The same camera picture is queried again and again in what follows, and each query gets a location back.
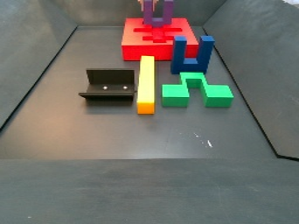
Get black angled fixture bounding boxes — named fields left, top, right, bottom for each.
left=79, top=68, right=137, bottom=101

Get blue U-shaped block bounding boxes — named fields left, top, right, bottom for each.
left=171, top=36, right=215, bottom=74

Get red puzzle board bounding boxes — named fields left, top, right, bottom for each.
left=122, top=17, right=199, bottom=61

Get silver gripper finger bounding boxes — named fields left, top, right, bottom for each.
left=138, top=0, right=145, bottom=11
left=153, top=0, right=159, bottom=9

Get purple U-shaped block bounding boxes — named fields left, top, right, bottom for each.
left=145, top=0, right=174, bottom=27

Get yellow long bar block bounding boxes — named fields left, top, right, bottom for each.
left=137, top=56, right=155, bottom=115

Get green zigzag block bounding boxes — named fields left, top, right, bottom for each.
left=162, top=72, right=234, bottom=108

